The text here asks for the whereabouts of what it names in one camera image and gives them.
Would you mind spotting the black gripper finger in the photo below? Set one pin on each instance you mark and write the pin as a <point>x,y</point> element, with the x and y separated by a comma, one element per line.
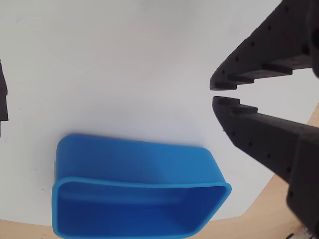
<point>274,47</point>
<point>269,134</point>

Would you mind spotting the white rectangular board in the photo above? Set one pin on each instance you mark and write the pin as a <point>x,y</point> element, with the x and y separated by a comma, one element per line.
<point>124,74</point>

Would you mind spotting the black tape patch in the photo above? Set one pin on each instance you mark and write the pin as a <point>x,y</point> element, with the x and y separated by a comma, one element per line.
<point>3,104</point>

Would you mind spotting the blue rectangular plastic bin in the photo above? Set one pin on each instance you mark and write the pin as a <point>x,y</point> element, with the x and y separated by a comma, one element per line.
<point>124,159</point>

